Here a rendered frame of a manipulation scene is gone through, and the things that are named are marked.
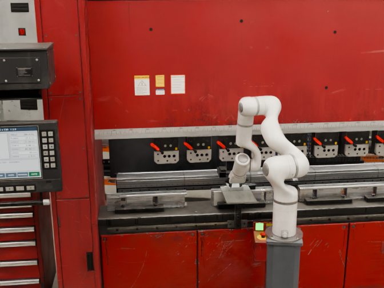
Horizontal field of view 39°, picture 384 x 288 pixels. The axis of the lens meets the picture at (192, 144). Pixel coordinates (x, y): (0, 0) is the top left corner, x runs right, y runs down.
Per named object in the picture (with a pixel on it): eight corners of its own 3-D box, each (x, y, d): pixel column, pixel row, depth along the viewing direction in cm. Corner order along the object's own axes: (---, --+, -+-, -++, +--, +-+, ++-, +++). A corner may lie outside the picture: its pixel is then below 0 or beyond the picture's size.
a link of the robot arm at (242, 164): (247, 164, 326) (232, 163, 325) (251, 152, 315) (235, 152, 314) (248, 176, 321) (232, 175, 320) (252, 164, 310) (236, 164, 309)
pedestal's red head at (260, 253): (254, 261, 320) (255, 233, 315) (252, 248, 335) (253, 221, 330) (288, 261, 319) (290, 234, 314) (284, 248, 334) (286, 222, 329)
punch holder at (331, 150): (314, 158, 341) (315, 132, 336) (310, 154, 349) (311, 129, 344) (337, 157, 342) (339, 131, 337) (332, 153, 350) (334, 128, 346)
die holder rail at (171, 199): (107, 211, 338) (106, 196, 335) (107, 207, 344) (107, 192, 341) (187, 207, 343) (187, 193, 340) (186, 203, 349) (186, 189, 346)
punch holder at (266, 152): (251, 160, 337) (252, 134, 332) (248, 156, 345) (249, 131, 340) (275, 159, 338) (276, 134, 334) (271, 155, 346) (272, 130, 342)
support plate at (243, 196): (227, 204, 318) (227, 202, 317) (220, 188, 343) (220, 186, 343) (257, 203, 320) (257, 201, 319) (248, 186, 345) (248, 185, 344)
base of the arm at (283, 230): (304, 243, 267) (306, 208, 262) (265, 242, 269) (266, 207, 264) (301, 227, 285) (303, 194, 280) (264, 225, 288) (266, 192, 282)
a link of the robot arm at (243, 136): (263, 120, 312) (258, 167, 324) (236, 119, 311) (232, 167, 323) (266, 126, 303) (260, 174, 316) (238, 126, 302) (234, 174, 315)
